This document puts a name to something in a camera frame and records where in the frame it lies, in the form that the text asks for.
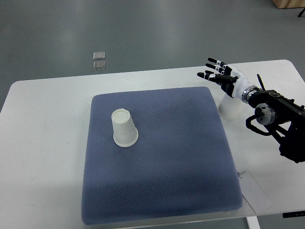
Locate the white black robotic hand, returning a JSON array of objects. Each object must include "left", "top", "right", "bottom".
[{"left": 197, "top": 58, "right": 259, "bottom": 104}]

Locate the white paper cup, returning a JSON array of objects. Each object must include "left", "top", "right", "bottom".
[
  {"left": 217, "top": 94, "right": 241, "bottom": 120},
  {"left": 111, "top": 108, "right": 139, "bottom": 147}
]

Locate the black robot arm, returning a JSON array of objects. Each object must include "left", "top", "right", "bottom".
[{"left": 245, "top": 74, "right": 305, "bottom": 163}]

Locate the wooden box corner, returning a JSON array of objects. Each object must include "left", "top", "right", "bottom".
[{"left": 272, "top": 0, "right": 305, "bottom": 9}]

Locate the blue grey textured cushion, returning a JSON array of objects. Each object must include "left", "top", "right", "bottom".
[{"left": 81, "top": 87, "right": 243, "bottom": 225}]

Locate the black tripod leg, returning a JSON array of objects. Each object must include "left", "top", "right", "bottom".
[{"left": 298, "top": 8, "right": 305, "bottom": 17}]

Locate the white paper tag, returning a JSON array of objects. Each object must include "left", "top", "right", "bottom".
[{"left": 238, "top": 172, "right": 272, "bottom": 214}]

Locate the white paper cup on cushion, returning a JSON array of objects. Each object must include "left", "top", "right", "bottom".
[{"left": 111, "top": 108, "right": 139, "bottom": 147}]

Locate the upper metal floor plate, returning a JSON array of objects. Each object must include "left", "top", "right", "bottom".
[{"left": 93, "top": 51, "right": 105, "bottom": 60}]

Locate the white table leg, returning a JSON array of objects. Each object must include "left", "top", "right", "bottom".
[{"left": 246, "top": 216, "right": 260, "bottom": 229}]

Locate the black table control panel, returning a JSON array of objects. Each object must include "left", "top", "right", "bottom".
[{"left": 282, "top": 211, "right": 305, "bottom": 219}]

